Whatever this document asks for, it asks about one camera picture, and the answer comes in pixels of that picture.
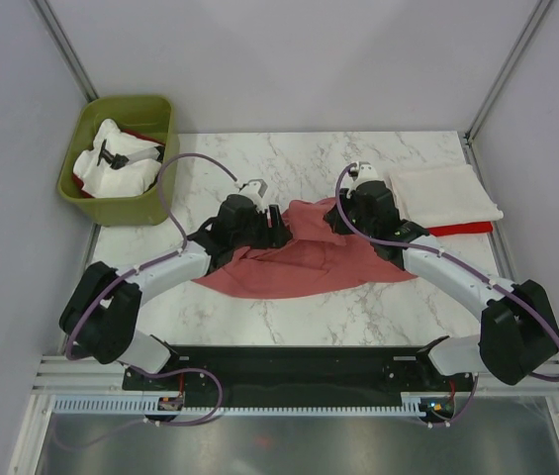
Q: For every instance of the pink t-shirt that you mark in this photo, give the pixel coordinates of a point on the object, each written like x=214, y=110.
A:
x=313, y=262

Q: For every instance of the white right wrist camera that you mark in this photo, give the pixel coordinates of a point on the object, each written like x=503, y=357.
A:
x=362, y=171

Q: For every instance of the folded red t-shirt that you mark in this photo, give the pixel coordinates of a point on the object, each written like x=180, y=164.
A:
x=478, y=228

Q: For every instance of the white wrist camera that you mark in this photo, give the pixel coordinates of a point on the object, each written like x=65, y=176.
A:
x=254, y=190
x=362, y=171

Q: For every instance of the folded cream t-shirt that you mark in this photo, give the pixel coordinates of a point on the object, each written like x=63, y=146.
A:
x=441, y=196

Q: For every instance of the aluminium frame post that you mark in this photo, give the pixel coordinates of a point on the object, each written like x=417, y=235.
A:
x=517, y=52
x=65, y=48

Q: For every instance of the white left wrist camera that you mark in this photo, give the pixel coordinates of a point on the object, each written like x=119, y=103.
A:
x=254, y=190

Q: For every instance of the aluminium front rail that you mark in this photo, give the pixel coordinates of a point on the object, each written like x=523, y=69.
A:
x=57, y=375

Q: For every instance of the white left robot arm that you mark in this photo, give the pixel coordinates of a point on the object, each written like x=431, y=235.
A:
x=101, y=316

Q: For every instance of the white t-shirt in bin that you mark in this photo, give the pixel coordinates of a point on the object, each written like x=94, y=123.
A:
x=111, y=168

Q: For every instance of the white slotted cable duct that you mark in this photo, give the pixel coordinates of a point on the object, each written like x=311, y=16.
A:
x=245, y=403

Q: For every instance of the right aluminium frame post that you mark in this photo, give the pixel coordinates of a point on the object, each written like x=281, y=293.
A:
x=517, y=52

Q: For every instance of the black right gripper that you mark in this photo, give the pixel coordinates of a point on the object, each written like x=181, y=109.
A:
x=337, y=224

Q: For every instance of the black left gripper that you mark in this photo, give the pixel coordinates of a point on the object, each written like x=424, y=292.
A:
x=273, y=237

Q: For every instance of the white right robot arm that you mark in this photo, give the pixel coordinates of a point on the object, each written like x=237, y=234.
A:
x=518, y=336

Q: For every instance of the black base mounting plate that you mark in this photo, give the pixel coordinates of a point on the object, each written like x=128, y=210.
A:
x=389, y=369

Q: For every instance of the left aluminium frame post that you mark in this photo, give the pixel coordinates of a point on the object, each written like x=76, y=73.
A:
x=65, y=48

